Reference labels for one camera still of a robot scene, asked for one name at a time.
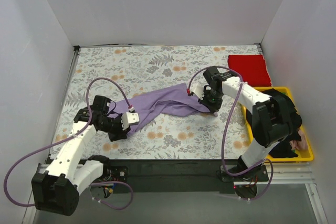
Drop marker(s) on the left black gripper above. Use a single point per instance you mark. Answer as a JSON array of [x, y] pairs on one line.
[[118, 131]]

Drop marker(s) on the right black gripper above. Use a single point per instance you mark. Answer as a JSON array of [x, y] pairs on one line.
[[207, 106]]

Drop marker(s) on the lavender t shirt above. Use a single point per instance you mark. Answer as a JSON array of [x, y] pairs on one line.
[[171, 100]]

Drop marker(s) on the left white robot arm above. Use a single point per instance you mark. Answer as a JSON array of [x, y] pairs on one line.
[[59, 187]]

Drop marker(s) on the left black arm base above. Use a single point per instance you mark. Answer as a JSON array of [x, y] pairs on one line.
[[113, 173]]

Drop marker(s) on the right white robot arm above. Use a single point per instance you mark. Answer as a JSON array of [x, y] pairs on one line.
[[230, 83]]

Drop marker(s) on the folded red t shirt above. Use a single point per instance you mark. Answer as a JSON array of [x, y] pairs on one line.
[[252, 69]]

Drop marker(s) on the floral patterned table mat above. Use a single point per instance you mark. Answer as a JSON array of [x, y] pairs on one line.
[[118, 72]]

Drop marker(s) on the black clothes pile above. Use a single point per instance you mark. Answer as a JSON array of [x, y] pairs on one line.
[[291, 119]]

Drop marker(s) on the pink garment in tray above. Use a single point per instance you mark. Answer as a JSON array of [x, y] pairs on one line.
[[298, 141]]

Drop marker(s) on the yellow plastic tray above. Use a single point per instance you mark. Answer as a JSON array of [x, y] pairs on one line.
[[304, 156]]

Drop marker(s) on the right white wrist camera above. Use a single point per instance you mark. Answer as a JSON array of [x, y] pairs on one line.
[[197, 90]]

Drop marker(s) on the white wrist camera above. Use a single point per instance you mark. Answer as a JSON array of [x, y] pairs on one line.
[[129, 119], [197, 90]]

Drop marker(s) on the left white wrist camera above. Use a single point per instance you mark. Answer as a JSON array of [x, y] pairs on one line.
[[129, 119]]

